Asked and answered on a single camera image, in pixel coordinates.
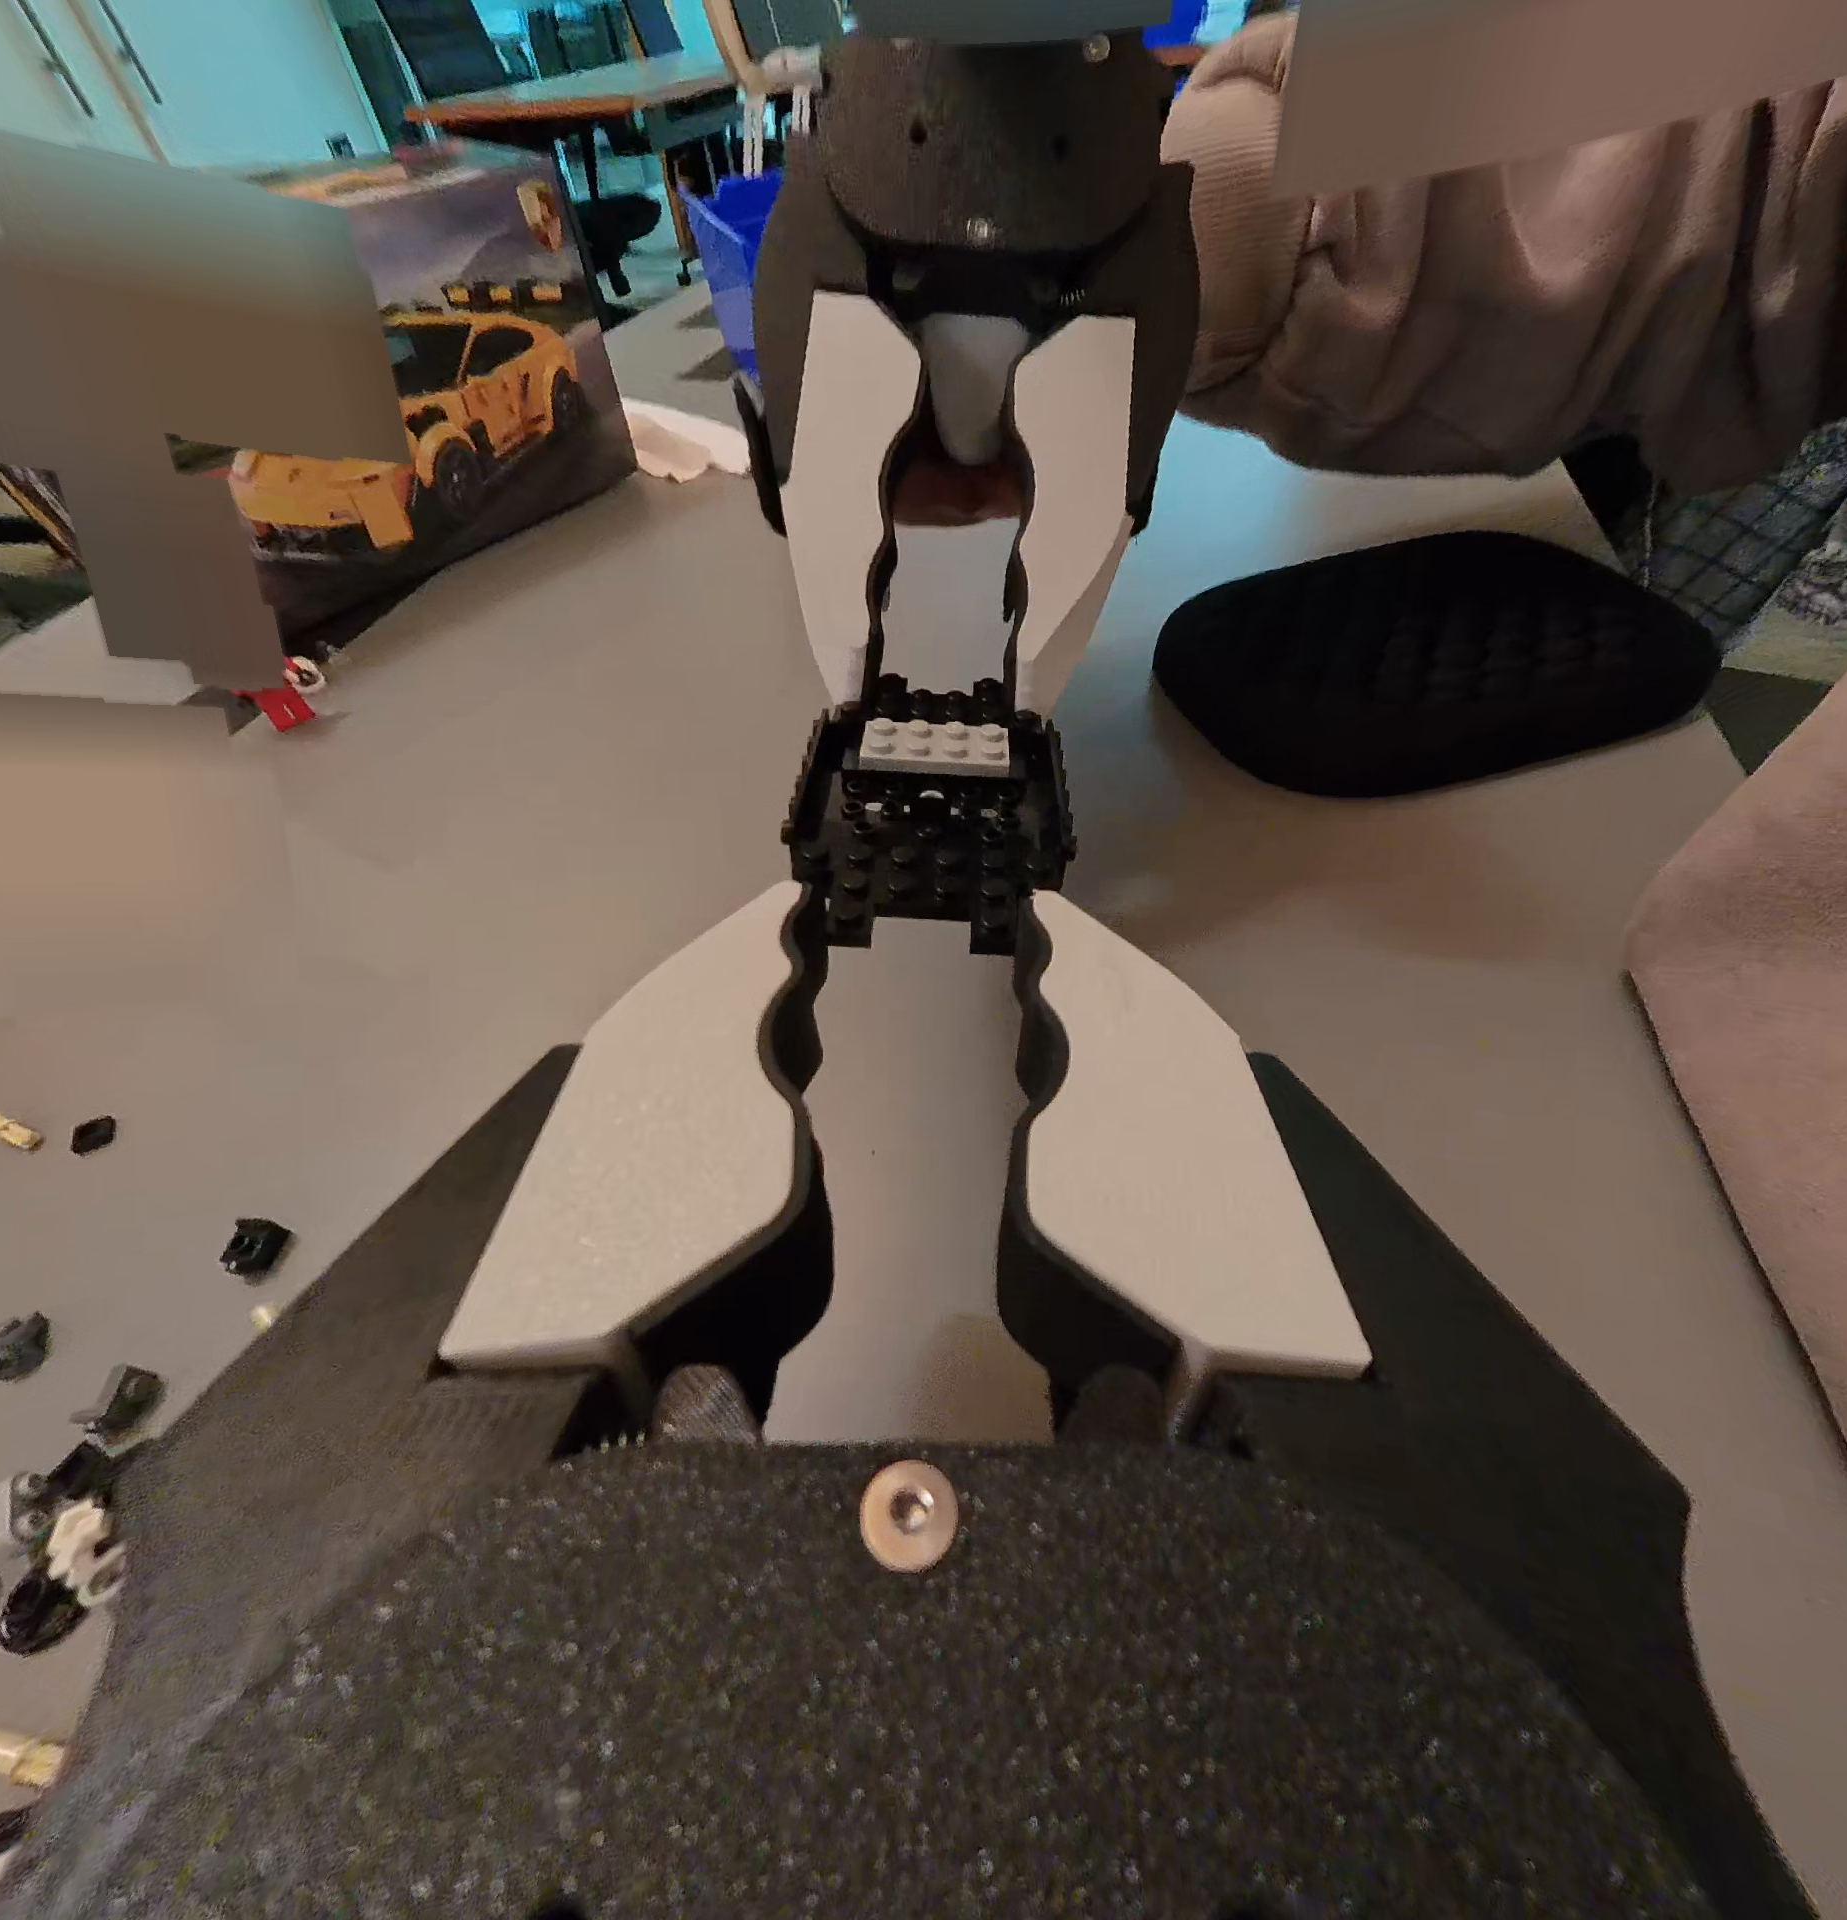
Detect person's plaid trousers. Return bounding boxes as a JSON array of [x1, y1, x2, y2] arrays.
[[1612, 421, 1847, 645]]

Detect wooden office table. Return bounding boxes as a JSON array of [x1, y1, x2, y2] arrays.
[[407, 59, 805, 164]]

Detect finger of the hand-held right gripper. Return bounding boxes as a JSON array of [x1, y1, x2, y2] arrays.
[[787, 293, 924, 707], [1003, 319, 1146, 714]]

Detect red toy minifigure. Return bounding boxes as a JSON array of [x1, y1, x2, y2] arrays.
[[243, 652, 331, 740]]

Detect pile of loose toy bricks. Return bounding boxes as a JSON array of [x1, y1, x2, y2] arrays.
[[0, 1218, 301, 1862]]

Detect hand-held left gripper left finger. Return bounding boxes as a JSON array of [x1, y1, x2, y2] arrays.
[[439, 883, 835, 1372]]

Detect blue plastic storage bin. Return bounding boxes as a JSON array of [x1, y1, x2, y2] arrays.
[[678, 164, 794, 378]]

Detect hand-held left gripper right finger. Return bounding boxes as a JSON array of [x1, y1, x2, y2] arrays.
[[1003, 894, 1378, 1386]]

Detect person's right forearm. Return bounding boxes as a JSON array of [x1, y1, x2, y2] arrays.
[[1161, 19, 1847, 483]]

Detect black mesh chair cushion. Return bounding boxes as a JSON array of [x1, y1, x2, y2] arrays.
[[1152, 535, 1727, 796]]

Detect grey desk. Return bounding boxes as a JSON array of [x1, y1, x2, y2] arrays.
[[0, 298, 1847, 1920]]

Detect black toy brick car chassis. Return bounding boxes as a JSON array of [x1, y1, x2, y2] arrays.
[[780, 677, 1080, 956]]

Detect toy set box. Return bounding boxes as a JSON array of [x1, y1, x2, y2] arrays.
[[162, 143, 642, 645]]

